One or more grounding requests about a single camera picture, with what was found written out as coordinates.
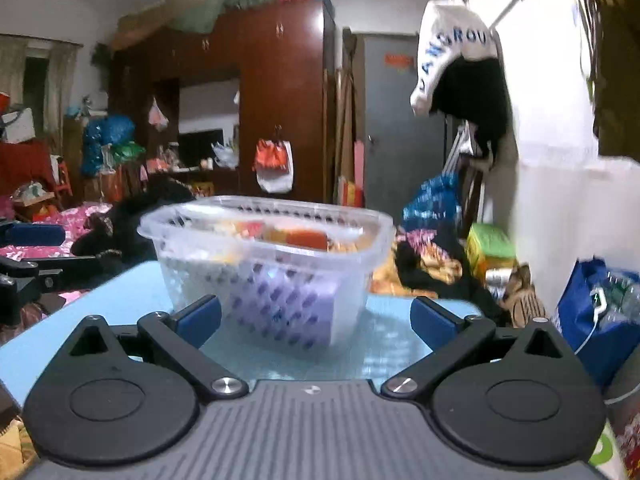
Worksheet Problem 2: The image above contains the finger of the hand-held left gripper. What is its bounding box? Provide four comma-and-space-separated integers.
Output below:
0, 221, 67, 248
0, 256, 103, 282

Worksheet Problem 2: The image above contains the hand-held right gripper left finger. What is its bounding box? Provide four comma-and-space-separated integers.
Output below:
52, 294, 251, 403

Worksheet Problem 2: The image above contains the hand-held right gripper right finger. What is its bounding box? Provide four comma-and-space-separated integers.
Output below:
381, 296, 581, 402

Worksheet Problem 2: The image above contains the white plastic basket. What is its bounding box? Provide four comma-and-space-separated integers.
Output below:
137, 195, 396, 352

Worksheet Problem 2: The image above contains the purple tissue pack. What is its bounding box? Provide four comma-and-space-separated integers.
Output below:
231, 259, 342, 349

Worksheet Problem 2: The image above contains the orange medicine bottle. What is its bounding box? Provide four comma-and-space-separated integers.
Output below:
286, 228, 332, 252

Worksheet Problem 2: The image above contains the pink floral blanket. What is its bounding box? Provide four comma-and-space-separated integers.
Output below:
0, 202, 114, 262

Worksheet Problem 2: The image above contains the colourful yellow blanket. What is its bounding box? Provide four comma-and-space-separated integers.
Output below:
371, 226, 472, 299

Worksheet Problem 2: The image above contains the red plastic stool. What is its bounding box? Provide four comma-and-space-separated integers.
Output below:
51, 159, 74, 197

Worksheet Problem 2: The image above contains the red cloth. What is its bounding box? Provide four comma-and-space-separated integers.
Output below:
0, 140, 57, 197

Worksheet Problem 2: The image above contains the green plastic box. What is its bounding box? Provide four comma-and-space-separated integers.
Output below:
465, 223, 517, 282

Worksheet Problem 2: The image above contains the brown paper bag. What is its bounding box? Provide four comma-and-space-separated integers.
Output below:
499, 264, 549, 322

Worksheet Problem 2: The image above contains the pile of blue plastic bags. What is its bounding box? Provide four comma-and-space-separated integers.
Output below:
81, 114, 136, 179

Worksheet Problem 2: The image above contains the blue plastic bag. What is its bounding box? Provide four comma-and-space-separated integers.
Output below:
402, 173, 464, 234

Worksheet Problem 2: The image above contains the blue tote bag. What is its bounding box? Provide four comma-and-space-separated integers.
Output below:
556, 258, 640, 387

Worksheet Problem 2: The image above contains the beige curtain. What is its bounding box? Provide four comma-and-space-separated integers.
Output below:
0, 34, 82, 128

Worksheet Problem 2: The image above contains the white pink plastic bag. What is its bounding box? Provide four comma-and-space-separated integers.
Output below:
148, 96, 170, 132

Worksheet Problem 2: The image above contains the black television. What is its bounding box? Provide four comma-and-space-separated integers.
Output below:
177, 128, 225, 169

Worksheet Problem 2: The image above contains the orange hanging bag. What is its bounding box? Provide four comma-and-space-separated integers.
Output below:
252, 138, 294, 194

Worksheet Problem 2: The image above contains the grey door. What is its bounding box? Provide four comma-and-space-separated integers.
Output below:
362, 33, 449, 227

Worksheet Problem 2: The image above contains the green white cardboard box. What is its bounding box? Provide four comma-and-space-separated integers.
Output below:
587, 422, 632, 480

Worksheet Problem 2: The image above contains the white black hanging garment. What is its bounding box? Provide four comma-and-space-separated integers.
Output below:
409, 0, 514, 172

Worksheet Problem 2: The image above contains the brown wooden wardrobe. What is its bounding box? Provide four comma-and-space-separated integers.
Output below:
106, 0, 339, 207

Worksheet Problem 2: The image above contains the green cloth bundle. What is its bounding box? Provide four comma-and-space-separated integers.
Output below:
171, 0, 292, 34

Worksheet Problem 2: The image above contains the dark hanging cloth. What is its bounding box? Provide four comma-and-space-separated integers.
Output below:
591, 0, 640, 162

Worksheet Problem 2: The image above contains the white cable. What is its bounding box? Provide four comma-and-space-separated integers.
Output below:
574, 286, 610, 357

